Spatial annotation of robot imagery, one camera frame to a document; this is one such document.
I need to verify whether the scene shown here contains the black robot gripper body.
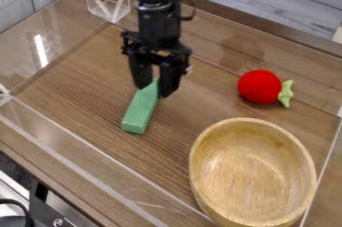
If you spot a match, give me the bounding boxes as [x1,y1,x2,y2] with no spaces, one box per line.
[121,2,192,71]

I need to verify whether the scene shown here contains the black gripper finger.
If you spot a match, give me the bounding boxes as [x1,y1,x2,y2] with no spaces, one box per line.
[158,61,183,98]
[128,53,152,89]

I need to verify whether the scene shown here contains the green rectangular block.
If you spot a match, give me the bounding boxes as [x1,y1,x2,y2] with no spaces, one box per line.
[121,80,157,134]

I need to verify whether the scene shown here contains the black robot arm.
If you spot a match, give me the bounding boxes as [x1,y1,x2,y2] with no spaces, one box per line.
[121,0,196,98]

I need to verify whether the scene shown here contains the light wooden bowl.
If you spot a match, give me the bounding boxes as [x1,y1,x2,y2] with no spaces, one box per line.
[188,118,316,227]

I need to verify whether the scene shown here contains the red plush tomato toy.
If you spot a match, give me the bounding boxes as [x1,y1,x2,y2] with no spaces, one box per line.
[237,69,293,108]

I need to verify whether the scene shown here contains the clear acrylic tray walls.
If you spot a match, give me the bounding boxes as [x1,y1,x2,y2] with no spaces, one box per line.
[0,0,342,227]

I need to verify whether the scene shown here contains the clear acrylic corner bracket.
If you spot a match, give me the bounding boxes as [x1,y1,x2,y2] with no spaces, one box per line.
[85,0,130,24]

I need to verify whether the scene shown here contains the black table leg bracket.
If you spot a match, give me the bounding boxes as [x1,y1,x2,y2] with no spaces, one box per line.
[29,183,76,227]

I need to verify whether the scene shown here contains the black cable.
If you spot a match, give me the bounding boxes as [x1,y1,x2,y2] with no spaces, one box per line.
[0,198,32,227]

